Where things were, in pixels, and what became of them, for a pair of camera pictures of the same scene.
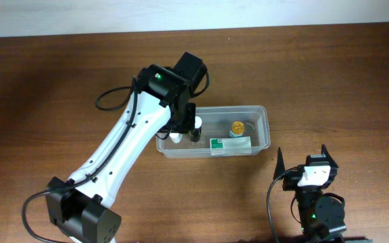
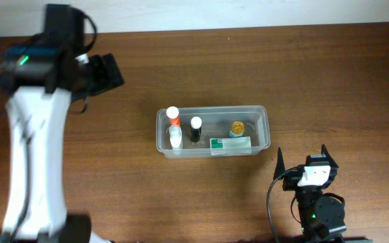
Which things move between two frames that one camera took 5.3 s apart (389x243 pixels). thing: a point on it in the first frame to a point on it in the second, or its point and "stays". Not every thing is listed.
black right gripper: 292,179 stays
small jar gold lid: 237,129 stays
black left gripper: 188,125 to 97,67
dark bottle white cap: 195,135 stays
